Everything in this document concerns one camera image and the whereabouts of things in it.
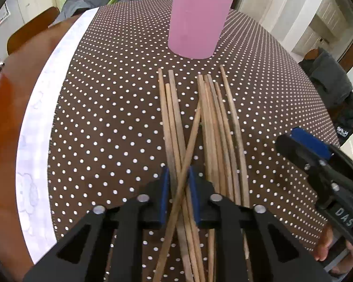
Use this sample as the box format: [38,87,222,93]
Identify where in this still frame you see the white printed sheet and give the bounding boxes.
[16,7,99,265]

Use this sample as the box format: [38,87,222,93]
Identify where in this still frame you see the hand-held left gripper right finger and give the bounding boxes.
[188,166,333,282]

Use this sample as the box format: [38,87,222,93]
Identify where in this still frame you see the brown polka-dot tablecloth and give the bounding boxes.
[45,0,342,282]

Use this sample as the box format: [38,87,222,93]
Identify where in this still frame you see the pink cup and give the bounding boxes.
[168,0,234,59]

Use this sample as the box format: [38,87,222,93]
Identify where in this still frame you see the white cabinets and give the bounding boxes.
[259,0,353,56]

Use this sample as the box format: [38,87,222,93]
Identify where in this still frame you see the bunch of wooden chopsticks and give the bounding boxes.
[158,65,253,282]

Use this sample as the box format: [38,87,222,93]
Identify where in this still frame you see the person's right hand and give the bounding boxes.
[313,225,335,261]

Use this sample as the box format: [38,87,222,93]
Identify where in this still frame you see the slender wooden chopstick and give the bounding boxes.
[152,100,202,282]

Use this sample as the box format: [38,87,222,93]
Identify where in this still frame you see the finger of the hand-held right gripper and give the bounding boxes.
[291,127,353,192]
[275,134,353,210]

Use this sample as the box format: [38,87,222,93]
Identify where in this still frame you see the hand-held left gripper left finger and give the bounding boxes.
[24,166,171,282]

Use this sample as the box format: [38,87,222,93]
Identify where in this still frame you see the brown wooden door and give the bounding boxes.
[340,38,353,71]

